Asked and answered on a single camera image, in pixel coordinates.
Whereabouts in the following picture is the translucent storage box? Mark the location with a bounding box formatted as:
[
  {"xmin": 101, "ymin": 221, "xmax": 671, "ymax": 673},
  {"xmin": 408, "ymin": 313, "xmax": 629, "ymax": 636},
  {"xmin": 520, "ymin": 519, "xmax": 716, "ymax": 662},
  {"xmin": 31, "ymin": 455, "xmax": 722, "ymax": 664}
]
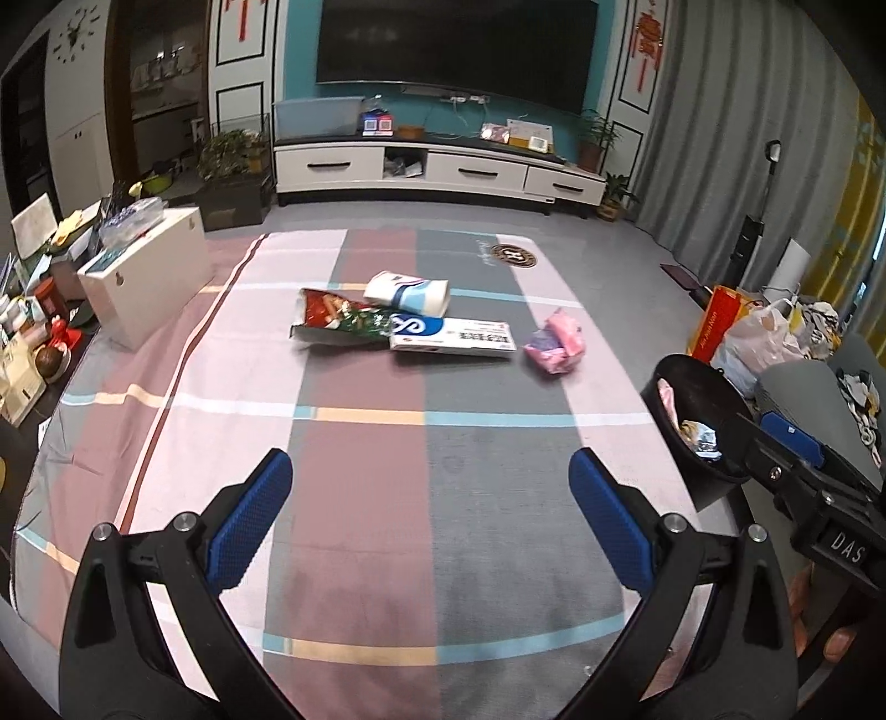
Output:
[{"xmin": 271, "ymin": 97, "xmax": 365, "ymax": 144}]

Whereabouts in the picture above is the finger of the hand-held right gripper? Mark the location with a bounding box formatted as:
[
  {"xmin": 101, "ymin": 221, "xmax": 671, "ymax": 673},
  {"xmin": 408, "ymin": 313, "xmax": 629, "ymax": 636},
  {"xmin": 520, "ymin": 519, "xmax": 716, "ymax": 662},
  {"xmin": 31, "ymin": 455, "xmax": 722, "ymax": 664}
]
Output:
[
  {"xmin": 758, "ymin": 410, "xmax": 886, "ymax": 490},
  {"xmin": 735, "ymin": 412, "xmax": 832, "ymax": 513}
]

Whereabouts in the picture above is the large white plastic bag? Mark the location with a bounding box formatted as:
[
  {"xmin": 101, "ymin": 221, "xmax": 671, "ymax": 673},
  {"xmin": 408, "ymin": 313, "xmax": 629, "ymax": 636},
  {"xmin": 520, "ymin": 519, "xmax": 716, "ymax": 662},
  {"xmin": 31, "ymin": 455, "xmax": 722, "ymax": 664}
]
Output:
[{"xmin": 710, "ymin": 300, "xmax": 808, "ymax": 400}]

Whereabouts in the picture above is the white television cabinet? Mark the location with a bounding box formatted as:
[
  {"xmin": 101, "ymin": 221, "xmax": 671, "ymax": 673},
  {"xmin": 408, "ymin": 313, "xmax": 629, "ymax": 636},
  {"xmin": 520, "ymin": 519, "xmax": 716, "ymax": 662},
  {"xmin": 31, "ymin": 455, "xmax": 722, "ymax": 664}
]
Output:
[{"xmin": 271, "ymin": 131, "xmax": 607, "ymax": 213}]

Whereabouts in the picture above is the black deer wall clock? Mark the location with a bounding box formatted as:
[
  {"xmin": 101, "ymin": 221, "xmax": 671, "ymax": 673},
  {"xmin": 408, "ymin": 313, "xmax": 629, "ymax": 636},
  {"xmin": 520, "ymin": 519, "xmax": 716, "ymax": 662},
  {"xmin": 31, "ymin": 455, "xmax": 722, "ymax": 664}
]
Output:
[{"xmin": 53, "ymin": 6, "xmax": 104, "ymax": 60}]

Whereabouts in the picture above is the white desk calendar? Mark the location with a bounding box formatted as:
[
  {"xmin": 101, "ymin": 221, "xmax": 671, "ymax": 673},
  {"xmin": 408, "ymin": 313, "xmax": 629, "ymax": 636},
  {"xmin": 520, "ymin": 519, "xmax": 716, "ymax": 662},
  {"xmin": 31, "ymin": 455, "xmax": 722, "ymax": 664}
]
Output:
[{"xmin": 504, "ymin": 118, "xmax": 555, "ymax": 152}]

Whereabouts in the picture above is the white paper bag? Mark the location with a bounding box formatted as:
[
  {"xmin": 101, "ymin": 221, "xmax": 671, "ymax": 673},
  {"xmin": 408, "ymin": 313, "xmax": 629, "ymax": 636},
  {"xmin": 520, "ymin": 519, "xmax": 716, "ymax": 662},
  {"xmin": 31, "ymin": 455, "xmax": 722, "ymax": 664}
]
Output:
[{"xmin": 10, "ymin": 192, "xmax": 58, "ymax": 260}]

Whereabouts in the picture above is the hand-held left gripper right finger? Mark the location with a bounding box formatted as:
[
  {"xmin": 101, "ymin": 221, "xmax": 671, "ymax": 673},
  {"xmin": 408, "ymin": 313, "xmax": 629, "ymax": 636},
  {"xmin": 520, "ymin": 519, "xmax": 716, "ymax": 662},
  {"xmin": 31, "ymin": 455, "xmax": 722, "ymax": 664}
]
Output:
[{"xmin": 568, "ymin": 446, "xmax": 804, "ymax": 720}]

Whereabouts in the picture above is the person's right hand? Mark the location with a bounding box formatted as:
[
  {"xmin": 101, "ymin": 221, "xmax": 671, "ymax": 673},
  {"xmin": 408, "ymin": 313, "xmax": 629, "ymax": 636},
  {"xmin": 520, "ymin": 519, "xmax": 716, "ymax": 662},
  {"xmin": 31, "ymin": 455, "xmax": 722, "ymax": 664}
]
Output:
[{"xmin": 787, "ymin": 559, "xmax": 868, "ymax": 667}]

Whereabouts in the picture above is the red plastic toy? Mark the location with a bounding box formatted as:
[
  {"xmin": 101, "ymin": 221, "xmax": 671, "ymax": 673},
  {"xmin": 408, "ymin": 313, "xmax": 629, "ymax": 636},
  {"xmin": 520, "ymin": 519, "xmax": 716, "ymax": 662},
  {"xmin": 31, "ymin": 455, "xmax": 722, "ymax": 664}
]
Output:
[{"xmin": 44, "ymin": 317, "xmax": 85, "ymax": 354}]

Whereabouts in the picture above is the yellow curtain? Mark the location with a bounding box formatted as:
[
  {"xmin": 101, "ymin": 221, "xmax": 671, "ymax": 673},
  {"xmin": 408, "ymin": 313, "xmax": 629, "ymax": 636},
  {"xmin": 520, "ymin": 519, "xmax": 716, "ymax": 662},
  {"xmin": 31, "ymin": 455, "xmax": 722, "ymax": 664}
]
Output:
[{"xmin": 801, "ymin": 93, "xmax": 886, "ymax": 335}]

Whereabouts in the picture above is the white wooden box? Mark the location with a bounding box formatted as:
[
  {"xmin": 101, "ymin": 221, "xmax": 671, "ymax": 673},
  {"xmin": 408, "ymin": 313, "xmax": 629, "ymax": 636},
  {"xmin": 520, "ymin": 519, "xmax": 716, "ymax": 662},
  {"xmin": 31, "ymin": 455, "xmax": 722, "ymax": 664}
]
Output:
[{"xmin": 76, "ymin": 208, "xmax": 215, "ymax": 350}]

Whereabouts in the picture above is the grey curtain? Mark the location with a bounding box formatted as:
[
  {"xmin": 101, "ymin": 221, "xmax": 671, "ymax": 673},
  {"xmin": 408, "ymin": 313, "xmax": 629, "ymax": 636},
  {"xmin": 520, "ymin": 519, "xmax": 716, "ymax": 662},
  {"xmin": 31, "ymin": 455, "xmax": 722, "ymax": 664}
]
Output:
[{"xmin": 635, "ymin": 0, "xmax": 869, "ymax": 295}]

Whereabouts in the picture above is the tall potted plant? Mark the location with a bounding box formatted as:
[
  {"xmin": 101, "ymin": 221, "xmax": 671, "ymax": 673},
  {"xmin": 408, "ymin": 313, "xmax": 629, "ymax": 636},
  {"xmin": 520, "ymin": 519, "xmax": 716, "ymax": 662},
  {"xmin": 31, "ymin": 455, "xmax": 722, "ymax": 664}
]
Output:
[{"xmin": 577, "ymin": 109, "xmax": 625, "ymax": 174}]

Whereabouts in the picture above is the clear plastic container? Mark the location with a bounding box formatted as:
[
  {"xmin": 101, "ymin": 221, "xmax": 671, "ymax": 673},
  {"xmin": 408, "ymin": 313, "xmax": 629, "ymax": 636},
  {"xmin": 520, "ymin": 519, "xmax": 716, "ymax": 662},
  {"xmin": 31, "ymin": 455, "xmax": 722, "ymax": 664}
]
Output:
[{"xmin": 100, "ymin": 197, "xmax": 168, "ymax": 248}]

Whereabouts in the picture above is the red knot wall decoration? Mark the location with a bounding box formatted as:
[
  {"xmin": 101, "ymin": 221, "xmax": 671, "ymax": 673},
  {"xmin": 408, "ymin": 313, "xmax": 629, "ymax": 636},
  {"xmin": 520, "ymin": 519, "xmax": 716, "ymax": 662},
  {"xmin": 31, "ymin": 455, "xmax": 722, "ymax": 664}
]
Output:
[
  {"xmin": 632, "ymin": 9, "xmax": 666, "ymax": 91},
  {"xmin": 220, "ymin": 0, "xmax": 268, "ymax": 43}
]

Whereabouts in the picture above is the red jar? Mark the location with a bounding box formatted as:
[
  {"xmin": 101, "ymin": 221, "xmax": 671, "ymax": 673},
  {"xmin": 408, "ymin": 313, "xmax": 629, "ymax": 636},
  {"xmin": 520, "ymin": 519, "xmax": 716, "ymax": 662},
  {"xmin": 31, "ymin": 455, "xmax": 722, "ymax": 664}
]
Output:
[{"xmin": 34, "ymin": 276, "xmax": 68, "ymax": 320}]

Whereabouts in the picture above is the black round trash bin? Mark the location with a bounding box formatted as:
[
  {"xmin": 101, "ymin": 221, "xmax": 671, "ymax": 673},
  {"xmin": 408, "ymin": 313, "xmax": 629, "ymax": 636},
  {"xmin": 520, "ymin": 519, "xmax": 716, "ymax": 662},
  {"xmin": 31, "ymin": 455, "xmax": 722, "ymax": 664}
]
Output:
[{"xmin": 640, "ymin": 353, "xmax": 757, "ymax": 514}]

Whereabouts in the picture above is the black flat television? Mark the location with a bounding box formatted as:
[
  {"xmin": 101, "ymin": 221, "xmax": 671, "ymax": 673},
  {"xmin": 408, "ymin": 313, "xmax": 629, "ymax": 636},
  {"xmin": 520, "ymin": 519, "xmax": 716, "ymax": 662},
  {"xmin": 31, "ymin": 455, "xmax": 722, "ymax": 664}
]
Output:
[{"xmin": 316, "ymin": 0, "xmax": 600, "ymax": 116}]

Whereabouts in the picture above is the pink tissue packet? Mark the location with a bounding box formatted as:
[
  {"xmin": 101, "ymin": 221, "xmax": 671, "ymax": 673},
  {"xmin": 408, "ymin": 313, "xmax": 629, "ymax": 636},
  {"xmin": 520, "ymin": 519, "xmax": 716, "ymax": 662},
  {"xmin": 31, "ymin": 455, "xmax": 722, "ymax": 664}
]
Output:
[{"xmin": 522, "ymin": 308, "xmax": 586, "ymax": 376}]

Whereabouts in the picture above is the white blue paper cup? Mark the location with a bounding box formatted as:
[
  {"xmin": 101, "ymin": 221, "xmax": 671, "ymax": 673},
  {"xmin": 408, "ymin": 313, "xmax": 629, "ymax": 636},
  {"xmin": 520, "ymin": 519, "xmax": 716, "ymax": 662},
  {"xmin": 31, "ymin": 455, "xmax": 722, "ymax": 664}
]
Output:
[{"xmin": 364, "ymin": 271, "xmax": 451, "ymax": 317}]

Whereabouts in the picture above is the red brown snack packet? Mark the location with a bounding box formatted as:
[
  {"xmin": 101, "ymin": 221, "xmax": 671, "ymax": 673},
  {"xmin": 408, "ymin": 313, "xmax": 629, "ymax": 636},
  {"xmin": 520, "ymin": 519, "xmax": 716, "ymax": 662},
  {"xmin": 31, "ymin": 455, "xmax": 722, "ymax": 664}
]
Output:
[{"xmin": 289, "ymin": 289, "xmax": 396, "ymax": 348}]

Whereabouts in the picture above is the yellow cloth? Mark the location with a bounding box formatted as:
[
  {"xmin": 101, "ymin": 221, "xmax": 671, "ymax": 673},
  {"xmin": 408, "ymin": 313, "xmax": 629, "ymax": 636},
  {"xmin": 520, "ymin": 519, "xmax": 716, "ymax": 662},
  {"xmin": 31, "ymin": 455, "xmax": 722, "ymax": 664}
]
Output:
[{"xmin": 55, "ymin": 211, "xmax": 99, "ymax": 245}]

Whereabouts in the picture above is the upright vacuum cleaner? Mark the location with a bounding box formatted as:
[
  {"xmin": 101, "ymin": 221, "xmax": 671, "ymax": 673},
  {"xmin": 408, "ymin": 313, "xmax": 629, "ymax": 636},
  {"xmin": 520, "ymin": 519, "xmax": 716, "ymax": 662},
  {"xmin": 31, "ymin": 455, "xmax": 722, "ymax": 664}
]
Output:
[{"xmin": 732, "ymin": 140, "xmax": 784, "ymax": 290}]

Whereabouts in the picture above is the black plant stand with plants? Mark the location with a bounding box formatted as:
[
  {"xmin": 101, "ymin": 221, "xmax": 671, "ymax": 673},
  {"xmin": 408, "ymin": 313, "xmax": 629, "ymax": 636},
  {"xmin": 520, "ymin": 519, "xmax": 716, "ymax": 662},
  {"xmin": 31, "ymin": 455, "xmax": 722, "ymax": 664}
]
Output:
[{"xmin": 195, "ymin": 128, "xmax": 275, "ymax": 234}]

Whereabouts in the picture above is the brown coconut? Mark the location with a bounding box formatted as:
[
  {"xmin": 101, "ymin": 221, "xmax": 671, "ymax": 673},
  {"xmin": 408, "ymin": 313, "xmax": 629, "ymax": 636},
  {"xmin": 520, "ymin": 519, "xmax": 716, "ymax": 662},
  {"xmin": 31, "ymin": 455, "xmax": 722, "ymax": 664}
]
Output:
[{"xmin": 34, "ymin": 344, "xmax": 71, "ymax": 382}]

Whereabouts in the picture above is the white board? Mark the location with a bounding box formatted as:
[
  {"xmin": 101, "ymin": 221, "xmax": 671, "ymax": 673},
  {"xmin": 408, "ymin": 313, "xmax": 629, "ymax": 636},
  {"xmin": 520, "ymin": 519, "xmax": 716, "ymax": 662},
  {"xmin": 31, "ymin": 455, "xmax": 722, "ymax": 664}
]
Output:
[{"xmin": 767, "ymin": 238, "xmax": 811, "ymax": 296}]

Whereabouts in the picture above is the dark floor mat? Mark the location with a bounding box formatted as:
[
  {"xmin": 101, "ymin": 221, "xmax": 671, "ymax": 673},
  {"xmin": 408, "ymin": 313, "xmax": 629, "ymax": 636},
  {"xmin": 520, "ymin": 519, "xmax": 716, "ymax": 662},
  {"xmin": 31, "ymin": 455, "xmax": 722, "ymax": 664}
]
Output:
[{"xmin": 659, "ymin": 262, "xmax": 711, "ymax": 292}]

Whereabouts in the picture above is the small potted plant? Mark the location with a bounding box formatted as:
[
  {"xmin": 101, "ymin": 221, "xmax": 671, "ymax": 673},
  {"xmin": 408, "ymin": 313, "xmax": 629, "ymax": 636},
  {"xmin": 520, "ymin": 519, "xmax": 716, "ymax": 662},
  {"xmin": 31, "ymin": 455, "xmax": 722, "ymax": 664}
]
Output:
[{"xmin": 598, "ymin": 172, "xmax": 639, "ymax": 223}]

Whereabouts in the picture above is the pink grey plaid tablecloth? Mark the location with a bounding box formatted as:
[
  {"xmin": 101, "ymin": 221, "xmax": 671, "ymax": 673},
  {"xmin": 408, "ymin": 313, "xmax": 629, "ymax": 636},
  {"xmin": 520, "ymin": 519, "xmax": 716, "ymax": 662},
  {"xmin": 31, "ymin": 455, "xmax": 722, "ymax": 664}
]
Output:
[{"xmin": 10, "ymin": 228, "xmax": 752, "ymax": 720}]

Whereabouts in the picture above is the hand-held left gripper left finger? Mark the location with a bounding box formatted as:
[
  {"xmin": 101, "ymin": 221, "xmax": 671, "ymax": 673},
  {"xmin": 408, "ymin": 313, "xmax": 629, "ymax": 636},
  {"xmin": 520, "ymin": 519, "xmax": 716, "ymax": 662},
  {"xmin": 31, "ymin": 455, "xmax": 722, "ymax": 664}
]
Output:
[{"xmin": 59, "ymin": 449, "xmax": 295, "ymax": 720}]

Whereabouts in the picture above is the pile of patterned cloth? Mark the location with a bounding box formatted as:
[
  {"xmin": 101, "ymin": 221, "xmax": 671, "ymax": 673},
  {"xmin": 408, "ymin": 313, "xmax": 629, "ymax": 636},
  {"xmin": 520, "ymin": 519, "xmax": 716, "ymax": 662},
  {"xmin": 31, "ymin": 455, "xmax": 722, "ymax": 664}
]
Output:
[{"xmin": 795, "ymin": 297, "xmax": 886, "ymax": 448}]

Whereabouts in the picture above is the white blue toothpaste box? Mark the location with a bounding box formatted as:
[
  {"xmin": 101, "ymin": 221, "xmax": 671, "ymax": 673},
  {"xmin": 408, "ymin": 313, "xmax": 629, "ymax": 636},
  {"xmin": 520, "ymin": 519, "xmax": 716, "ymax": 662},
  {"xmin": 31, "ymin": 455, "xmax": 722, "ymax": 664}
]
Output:
[{"xmin": 388, "ymin": 313, "xmax": 519, "ymax": 357}]

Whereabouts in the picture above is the orange paper bag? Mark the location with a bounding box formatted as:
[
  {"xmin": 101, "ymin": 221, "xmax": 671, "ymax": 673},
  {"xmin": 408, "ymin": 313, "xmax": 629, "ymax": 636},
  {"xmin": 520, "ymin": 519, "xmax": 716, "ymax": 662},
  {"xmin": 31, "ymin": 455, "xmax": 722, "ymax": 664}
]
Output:
[{"xmin": 687, "ymin": 284, "xmax": 763, "ymax": 365}]

